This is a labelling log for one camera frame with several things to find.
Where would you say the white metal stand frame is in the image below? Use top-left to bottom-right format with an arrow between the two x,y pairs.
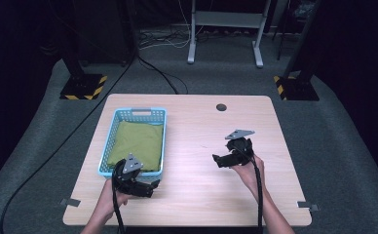
186,0 -> 272,69

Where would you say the blue plastic basket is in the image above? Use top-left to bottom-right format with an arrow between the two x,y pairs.
97,107 -> 168,182

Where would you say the grey tape piece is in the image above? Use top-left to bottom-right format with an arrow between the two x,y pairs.
296,200 -> 320,213
59,198 -> 82,208

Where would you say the long black floor cable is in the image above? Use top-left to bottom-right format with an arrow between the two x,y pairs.
0,48 -> 137,234

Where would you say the tangle of floor cables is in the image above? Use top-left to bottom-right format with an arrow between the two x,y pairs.
138,28 -> 192,51

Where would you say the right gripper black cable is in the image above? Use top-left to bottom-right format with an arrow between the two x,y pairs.
230,142 -> 265,234

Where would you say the person's left hand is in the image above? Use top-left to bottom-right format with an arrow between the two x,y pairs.
94,178 -> 132,226

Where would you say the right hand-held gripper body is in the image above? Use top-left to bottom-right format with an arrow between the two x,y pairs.
224,129 -> 256,166

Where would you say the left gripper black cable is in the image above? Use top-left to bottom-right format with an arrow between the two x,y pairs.
111,158 -> 127,234

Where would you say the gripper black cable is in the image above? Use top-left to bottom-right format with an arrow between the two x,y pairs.
230,142 -> 265,234
111,158 -> 127,234

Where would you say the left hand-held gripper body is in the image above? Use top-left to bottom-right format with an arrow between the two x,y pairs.
111,153 -> 145,197

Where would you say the person's right hand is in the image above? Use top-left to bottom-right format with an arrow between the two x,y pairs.
231,153 -> 267,200

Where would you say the black striped stand base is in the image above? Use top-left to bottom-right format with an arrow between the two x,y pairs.
58,0 -> 108,101
273,0 -> 321,102

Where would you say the green cloth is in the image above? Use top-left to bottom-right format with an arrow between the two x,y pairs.
106,120 -> 165,173

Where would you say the short black floor cable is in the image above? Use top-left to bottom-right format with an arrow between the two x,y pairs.
136,56 -> 189,96

